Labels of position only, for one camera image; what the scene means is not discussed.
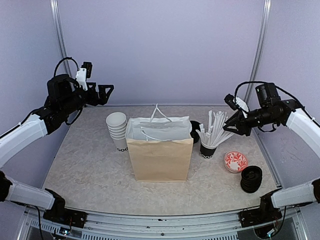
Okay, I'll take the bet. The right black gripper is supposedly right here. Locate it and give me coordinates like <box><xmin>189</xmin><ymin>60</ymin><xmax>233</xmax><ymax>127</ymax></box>
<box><xmin>224</xmin><ymin>105</ymin><xmax>279</xmax><ymax>136</ymax></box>

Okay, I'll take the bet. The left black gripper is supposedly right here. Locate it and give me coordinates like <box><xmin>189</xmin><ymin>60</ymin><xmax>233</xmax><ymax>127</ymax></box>
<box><xmin>61</xmin><ymin>81</ymin><xmax>114</xmax><ymax>116</ymax></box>

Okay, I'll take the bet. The stack of white paper cups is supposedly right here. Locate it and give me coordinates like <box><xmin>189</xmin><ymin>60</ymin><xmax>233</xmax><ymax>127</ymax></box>
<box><xmin>105</xmin><ymin>112</ymin><xmax>128</xmax><ymax>153</ymax></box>

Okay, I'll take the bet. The stack of black cup lids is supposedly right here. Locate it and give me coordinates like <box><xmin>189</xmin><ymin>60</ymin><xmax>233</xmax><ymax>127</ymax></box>
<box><xmin>240</xmin><ymin>165</ymin><xmax>263</xmax><ymax>194</ymax></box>

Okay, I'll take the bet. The brown paper bag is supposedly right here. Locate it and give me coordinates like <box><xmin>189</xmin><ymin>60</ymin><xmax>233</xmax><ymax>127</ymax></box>
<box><xmin>125</xmin><ymin>106</ymin><xmax>194</xmax><ymax>183</ymax></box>

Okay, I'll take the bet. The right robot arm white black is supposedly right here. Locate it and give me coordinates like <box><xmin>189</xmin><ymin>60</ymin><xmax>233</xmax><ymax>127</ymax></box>
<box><xmin>223</xmin><ymin>81</ymin><xmax>320</xmax><ymax>222</ymax></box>

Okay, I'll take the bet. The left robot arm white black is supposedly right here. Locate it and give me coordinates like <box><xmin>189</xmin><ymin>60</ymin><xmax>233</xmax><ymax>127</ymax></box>
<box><xmin>0</xmin><ymin>61</ymin><xmax>114</xmax><ymax>223</ymax></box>

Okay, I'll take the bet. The red white patterned bowl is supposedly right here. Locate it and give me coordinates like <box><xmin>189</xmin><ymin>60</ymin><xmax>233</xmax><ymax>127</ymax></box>
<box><xmin>224</xmin><ymin>151</ymin><xmax>249</xmax><ymax>173</ymax></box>

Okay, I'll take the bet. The stack of black cup sleeves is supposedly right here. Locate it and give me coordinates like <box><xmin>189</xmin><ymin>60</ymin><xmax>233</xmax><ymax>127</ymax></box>
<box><xmin>190</xmin><ymin>120</ymin><xmax>200</xmax><ymax>144</ymax></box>

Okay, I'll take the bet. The black cup holding straws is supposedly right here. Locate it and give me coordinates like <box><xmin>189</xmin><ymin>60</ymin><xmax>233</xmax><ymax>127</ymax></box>
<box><xmin>199</xmin><ymin>142</ymin><xmax>217</xmax><ymax>159</ymax></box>

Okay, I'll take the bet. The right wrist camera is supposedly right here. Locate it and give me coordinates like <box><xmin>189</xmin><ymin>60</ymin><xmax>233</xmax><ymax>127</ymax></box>
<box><xmin>224</xmin><ymin>94</ymin><xmax>249</xmax><ymax>113</ymax></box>

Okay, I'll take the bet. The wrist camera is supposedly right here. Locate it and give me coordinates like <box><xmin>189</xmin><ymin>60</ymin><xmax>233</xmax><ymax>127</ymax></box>
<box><xmin>224</xmin><ymin>94</ymin><xmax>249</xmax><ymax>113</ymax></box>
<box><xmin>75</xmin><ymin>61</ymin><xmax>93</xmax><ymax>91</ymax></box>

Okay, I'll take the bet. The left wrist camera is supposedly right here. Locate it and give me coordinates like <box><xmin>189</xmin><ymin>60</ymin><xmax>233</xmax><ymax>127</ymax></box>
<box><xmin>75</xmin><ymin>61</ymin><xmax>93</xmax><ymax>91</ymax></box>

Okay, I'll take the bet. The left aluminium corner post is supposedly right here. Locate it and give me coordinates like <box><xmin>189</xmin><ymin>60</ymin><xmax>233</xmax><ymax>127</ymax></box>
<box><xmin>49</xmin><ymin>0</ymin><xmax>81</xmax><ymax>111</ymax></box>

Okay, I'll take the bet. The aluminium corner post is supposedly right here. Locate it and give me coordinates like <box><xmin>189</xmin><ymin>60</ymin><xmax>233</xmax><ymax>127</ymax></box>
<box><xmin>244</xmin><ymin>0</ymin><xmax>272</xmax><ymax>104</ymax></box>
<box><xmin>49</xmin><ymin>0</ymin><xmax>81</xmax><ymax>111</ymax></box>

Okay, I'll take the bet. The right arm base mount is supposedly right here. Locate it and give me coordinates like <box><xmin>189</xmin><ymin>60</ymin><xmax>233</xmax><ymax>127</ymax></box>
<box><xmin>238</xmin><ymin>189</ymin><xmax>282</xmax><ymax>228</ymax></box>

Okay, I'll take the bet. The right aluminium corner post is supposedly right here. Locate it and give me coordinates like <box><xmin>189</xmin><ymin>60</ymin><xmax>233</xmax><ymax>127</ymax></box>
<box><xmin>244</xmin><ymin>0</ymin><xmax>272</xmax><ymax>104</ymax></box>

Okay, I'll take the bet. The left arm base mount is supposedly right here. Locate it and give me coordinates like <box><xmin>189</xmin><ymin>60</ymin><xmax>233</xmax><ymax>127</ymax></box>
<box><xmin>43</xmin><ymin>188</ymin><xmax>88</xmax><ymax>229</ymax></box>

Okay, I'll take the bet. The aluminium front frame rail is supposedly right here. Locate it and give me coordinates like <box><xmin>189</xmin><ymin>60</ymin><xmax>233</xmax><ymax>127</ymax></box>
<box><xmin>17</xmin><ymin>204</ymin><xmax>308</xmax><ymax>240</ymax></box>

